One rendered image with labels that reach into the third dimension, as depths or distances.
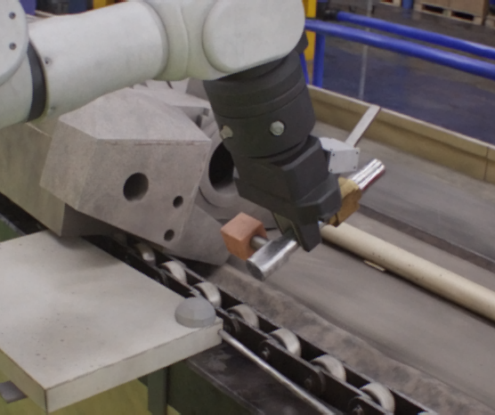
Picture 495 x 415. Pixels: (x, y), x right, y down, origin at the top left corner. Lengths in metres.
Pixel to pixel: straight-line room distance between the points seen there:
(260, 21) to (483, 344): 0.48
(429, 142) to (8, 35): 1.18
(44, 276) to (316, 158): 0.34
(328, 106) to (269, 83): 1.08
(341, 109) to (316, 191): 0.99
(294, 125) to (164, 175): 0.24
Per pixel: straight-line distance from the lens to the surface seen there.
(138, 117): 0.90
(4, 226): 1.14
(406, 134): 1.62
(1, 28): 0.51
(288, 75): 0.69
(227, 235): 0.84
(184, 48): 0.61
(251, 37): 0.63
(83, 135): 0.87
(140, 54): 0.60
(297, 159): 0.73
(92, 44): 0.57
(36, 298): 0.86
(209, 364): 0.80
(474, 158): 1.53
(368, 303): 0.99
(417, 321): 0.97
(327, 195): 0.74
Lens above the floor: 1.20
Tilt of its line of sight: 21 degrees down
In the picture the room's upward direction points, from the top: 4 degrees clockwise
